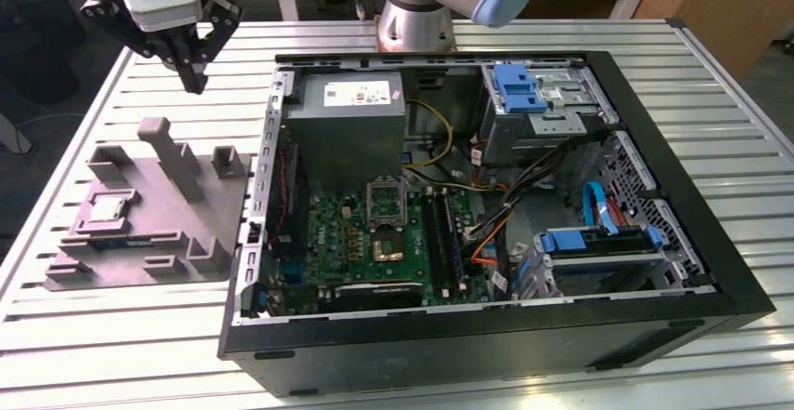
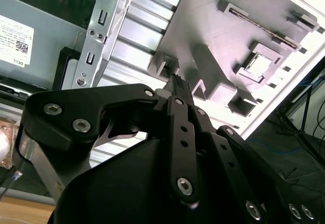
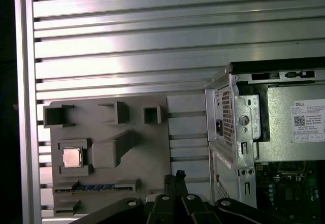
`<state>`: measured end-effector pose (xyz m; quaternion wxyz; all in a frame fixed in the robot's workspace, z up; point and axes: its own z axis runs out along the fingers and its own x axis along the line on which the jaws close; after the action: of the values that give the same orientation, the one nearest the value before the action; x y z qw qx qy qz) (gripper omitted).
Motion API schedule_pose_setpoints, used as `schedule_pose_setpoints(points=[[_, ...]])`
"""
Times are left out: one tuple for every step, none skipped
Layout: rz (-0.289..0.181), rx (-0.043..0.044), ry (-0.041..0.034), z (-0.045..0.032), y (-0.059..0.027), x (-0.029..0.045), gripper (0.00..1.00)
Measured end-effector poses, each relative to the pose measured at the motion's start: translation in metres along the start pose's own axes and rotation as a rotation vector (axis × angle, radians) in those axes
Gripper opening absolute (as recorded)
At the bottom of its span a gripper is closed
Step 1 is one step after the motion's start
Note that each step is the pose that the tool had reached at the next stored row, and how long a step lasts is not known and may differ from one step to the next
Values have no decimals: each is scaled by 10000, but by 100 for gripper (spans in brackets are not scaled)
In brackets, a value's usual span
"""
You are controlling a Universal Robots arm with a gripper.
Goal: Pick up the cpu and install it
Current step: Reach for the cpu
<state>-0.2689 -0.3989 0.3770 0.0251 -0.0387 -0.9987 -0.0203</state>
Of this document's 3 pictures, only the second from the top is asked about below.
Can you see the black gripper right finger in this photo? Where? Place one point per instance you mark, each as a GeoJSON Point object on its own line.
{"type": "Point", "coordinates": [217, 155]}

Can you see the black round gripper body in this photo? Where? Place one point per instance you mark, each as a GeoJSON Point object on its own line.
{"type": "Point", "coordinates": [114, 191]}

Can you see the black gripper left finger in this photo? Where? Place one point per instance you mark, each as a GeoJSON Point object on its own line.
{"type": "Point", "coordinates": [50, 132]}

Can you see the CPU silver top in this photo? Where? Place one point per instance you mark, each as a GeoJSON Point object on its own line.
{"type": "Point", "coordinates": [256, 64]}

